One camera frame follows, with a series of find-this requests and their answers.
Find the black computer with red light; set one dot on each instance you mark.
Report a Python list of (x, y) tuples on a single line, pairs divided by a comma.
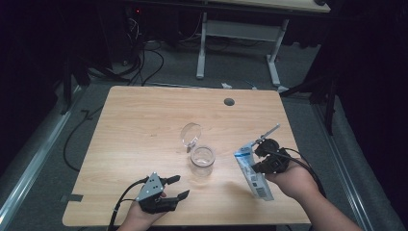
[(128, 35)]

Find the person's left hand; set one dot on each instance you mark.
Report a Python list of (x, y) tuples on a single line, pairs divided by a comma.
[(141, 218)]

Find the clear glass jar with lid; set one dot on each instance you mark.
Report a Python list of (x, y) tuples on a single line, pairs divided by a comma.
[(202, 160)]

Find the grey round table grommet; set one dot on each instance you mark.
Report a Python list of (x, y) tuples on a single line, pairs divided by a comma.
[(229, 102)]

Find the white-framed desk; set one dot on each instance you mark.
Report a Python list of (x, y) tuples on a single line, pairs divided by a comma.
[(242, 30)]

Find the person's right hand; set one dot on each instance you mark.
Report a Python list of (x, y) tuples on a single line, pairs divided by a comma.
[(295, 183)]

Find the blue white pouch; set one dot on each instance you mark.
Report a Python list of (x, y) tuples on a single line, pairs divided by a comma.
[(253, 183)]

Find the white scrap on floor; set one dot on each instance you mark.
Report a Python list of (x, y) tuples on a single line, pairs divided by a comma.
[(226, 85)]

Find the black metal stand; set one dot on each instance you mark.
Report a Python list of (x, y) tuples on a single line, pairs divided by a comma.
[(67, 86)]

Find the black tripod stand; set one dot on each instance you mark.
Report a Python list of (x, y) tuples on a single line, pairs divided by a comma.
[(330, 106)]

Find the metal floor rail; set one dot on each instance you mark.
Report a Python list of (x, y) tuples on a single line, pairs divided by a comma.
[(343, 173), (35, 160)]

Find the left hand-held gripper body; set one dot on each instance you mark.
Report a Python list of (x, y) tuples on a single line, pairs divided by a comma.
[(150, 191)]

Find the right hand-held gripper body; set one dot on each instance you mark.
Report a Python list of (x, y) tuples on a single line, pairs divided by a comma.
[(275, 157)]

